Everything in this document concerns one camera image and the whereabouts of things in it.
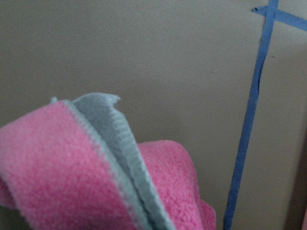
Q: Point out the pink and grey cloth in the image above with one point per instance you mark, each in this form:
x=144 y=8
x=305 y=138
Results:
x=75 y=165

